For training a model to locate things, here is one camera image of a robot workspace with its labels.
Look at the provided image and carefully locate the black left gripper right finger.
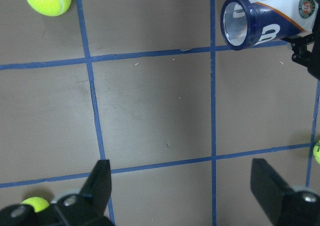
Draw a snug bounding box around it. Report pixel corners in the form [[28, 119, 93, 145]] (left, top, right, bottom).
[[250, 158, 320, 225]]

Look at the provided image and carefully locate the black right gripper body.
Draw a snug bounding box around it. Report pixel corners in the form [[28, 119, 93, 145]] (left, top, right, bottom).
[[290, 0, 320, 80]]

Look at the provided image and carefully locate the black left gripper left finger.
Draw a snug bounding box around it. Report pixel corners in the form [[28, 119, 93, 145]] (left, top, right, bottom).
[[53, 159, 112, 225]]

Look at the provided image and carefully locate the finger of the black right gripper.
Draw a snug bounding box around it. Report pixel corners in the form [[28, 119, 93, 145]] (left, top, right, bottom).
[[281, 35, 302, 41]]

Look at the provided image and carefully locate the Wilson tennis ball can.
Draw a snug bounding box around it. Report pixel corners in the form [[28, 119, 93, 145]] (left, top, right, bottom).
[[220, 0, 320, 51]]

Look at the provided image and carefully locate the tennis ball under left gripper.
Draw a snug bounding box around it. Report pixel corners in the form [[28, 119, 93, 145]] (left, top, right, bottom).
[[21, 196, 50, 213]]

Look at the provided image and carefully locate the tennis ball near left base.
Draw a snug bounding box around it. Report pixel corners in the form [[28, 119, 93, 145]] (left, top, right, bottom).
[[312, 141, 320, 164]]

